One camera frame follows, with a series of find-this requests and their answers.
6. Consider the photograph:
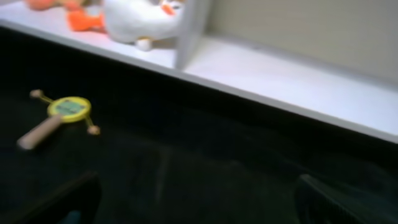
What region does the white plush duck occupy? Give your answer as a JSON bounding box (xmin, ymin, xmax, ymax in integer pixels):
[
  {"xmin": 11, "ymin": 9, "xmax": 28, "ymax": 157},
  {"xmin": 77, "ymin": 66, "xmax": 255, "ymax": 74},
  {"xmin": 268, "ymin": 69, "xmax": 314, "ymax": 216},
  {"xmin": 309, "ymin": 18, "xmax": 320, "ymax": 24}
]
[{"xmin": 67, "ymin": 0, "xmax": 187, "ymax": 52}]

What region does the white shelf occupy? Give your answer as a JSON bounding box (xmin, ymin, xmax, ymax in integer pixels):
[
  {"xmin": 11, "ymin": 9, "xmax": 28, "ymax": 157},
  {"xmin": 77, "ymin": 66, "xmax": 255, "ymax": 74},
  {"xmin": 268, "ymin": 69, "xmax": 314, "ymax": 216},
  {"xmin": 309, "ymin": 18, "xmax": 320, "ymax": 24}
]
[{"xmin": 0, "ymin": 0, "xmax": 398, "ymax": 144}]

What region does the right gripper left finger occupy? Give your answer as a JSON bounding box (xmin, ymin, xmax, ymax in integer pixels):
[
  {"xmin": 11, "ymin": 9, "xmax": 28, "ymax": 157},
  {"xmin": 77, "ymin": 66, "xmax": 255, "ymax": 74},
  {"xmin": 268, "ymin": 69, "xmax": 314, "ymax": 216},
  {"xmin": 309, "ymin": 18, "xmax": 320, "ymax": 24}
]
[{"xmin": 0, "ymin": 172, "xmax": 103, "ymax": 224}]

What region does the yellow rattle drum toy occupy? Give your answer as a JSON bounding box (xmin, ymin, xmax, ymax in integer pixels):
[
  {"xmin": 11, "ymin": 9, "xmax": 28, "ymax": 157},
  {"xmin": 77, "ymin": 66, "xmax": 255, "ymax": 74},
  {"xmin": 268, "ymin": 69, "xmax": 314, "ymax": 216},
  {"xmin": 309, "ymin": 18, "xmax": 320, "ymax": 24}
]
[{"xmin": 17, "ymin": 89, "xmax": 101, "ymax": 151}]

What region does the orange plush toy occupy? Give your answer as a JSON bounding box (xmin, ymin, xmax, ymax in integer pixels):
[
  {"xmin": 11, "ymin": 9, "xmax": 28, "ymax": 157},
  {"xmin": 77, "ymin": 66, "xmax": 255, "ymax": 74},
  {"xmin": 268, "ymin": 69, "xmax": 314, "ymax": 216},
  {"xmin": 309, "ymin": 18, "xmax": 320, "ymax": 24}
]
[{"xmin": 24, "ymin": 0, "xmax": 85, "ymax": 12}]

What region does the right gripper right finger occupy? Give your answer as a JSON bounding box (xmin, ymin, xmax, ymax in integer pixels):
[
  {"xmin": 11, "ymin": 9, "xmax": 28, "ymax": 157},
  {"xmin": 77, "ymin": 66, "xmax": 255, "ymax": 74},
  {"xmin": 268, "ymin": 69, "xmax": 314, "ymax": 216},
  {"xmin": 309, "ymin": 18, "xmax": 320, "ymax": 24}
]
[{"xmin": 294, "ymin": 174, "xmax": 398, "ymax": 224}]

